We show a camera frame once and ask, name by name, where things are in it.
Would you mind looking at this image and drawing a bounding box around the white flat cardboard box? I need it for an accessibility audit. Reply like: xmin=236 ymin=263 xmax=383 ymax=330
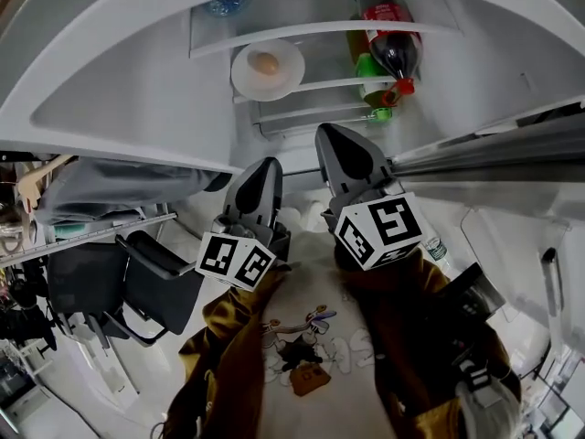
xmin=72 ymin=331 xmax=139 ymax=407

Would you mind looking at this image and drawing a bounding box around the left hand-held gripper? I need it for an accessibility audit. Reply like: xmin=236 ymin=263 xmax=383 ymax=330
xmin=195 ymin=156 xmax=292 ymax=291

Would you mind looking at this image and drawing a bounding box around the white metal frame table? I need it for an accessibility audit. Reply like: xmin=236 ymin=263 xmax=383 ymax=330
xmin=0 ymin=211 xmax=179 ymax=265

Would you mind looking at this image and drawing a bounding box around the person's left forearm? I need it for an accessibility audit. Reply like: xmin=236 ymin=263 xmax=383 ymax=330
xmin=164 ymin=265 xmax=294 ymax=439

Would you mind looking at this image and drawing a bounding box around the black mesh office chair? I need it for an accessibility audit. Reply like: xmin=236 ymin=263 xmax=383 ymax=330
xmin=45 ymin=230 xmax=206 ymax=348

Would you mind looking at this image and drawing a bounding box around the person's right forearm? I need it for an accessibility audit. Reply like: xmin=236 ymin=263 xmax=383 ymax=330
xmin=335 ymin=244 xmax=523 ymax=439

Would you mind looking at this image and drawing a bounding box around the clear bottle green label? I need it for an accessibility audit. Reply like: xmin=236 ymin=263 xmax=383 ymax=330
xmin=422 ymin=235 xmax=453 ymax=267

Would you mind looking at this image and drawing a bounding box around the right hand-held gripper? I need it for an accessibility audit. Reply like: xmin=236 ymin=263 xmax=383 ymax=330
xmin=314 ymin=123 xmax=424 ymax=272

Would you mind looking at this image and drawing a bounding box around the beige tape roll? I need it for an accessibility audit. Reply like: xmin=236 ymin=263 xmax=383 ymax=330
xmin=0 ymin=217 xmax=38 ymax=256

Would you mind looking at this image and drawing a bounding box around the white refrigerator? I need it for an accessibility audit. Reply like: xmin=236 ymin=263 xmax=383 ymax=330
xmin=0 ymin=0 xmax=585 ymax=383

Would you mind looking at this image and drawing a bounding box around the black waist-mounted device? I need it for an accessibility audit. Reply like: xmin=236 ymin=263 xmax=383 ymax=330
xmin=438 ymin=262 xmax=506 ymax=383

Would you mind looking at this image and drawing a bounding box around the person's white printed sweatshirt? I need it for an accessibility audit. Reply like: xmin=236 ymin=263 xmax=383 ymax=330
xmin=260 ymin=230 xmax=395 ymax=439

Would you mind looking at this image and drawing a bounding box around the white round plate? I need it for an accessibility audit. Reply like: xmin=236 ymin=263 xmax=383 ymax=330
xmin=230 ymin=37 xmax=306 ymax=102

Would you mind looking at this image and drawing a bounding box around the brown egg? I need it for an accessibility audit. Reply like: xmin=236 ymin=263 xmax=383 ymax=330
xmin=250 ymin=51 xmax=280 ymax=75

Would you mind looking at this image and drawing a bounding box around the green tea bottle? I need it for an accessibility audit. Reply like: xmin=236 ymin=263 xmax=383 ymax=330
xmin=346 ymin=29 xmax=397 ymax=123

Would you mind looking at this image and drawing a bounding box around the wooden clothes hanger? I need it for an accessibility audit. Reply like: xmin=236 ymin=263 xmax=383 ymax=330
xmin=16 ymin=153 xmax=77 ymax=212

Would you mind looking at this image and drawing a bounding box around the dark cola bottle red cap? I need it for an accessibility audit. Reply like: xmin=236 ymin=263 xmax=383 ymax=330
xmin=363 ymin=2 xmax=424 ymax=108

